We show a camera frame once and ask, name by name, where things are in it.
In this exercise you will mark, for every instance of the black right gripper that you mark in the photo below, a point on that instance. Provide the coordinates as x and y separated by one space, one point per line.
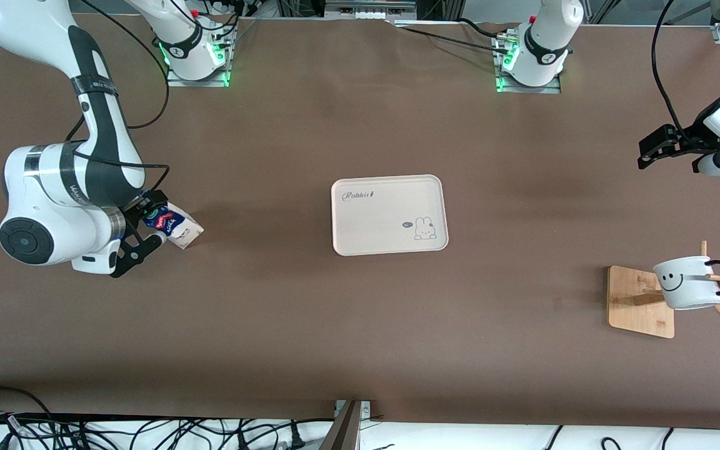
135 213

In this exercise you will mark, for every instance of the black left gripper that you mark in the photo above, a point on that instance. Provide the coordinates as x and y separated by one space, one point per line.
695 136

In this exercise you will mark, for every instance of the blue white milk carton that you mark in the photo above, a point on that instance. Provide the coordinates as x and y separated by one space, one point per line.
182 230

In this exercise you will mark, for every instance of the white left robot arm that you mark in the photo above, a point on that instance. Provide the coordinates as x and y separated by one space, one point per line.
544 37

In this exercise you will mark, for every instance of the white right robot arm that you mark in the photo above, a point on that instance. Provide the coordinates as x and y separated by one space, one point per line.
35 206

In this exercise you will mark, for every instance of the cream rabbit print tray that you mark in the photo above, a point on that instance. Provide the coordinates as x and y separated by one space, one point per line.
379 231

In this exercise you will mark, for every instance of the wooden mug rack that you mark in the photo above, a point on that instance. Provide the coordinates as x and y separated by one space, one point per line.
638 312

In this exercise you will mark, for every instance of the grey metal box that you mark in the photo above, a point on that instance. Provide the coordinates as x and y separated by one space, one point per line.
369 9

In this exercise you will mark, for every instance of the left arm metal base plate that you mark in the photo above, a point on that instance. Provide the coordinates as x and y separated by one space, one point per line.
550 89

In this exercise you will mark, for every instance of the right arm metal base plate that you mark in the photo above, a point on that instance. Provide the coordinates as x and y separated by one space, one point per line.
210 82

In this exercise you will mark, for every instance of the aluminium profile post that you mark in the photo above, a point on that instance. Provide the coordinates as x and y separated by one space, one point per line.
344 431

